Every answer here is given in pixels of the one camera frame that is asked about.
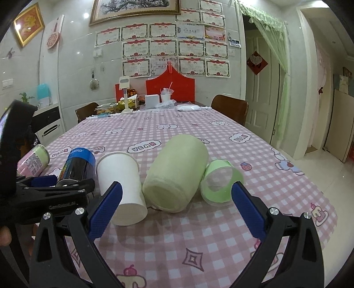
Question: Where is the blue black metal cup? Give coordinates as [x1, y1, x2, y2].
[56, 148, 95, 187]

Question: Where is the small green plastic cup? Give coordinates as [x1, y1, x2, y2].
[200, 160, 244, 206]

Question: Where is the white paper cup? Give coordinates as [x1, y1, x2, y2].
[96, 151, 148, 226]

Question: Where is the large green fuzzy cup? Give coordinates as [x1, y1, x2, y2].
[142, 134, 209, 213]

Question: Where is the plastic cup with straw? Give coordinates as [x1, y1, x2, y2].
[160, 82, 174, 103]

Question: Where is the pink green labelled can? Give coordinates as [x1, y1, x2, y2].
[17, 144, 50, 177]

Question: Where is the white black sideboard cabinet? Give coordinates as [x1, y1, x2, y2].
[32, 104, 65, 146]

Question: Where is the brown chair left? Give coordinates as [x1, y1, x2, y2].
[75, 102, 98, 123]

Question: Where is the brown chair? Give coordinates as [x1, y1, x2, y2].
[211, 95, 249, 126]
[75, 102, 98, 123]

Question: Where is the brown chair right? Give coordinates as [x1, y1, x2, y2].
[211, 95, 249, 126]

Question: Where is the potted green plant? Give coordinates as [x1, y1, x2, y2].
[19, 92, 35, 104]

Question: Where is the blue white humidifier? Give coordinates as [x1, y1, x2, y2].
[37, 83, 52, 109]

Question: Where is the white box on table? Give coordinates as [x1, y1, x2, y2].
[145, 94, 160, 109]

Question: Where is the white desk lamp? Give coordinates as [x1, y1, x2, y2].
[119, 76, 133, 114]

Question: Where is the white door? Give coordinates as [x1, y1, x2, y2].
[245, 30, 281, 143]

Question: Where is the red gift box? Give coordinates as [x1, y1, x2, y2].
[145, 61, 196, 103]

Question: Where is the green door curtain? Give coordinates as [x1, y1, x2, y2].
[238, 1, 290, 148]

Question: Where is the gold framed red picture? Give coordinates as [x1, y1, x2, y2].
[13, 2, 45, 47]

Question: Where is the framed blossom painting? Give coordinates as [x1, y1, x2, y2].
[89, 0, 181, 26]

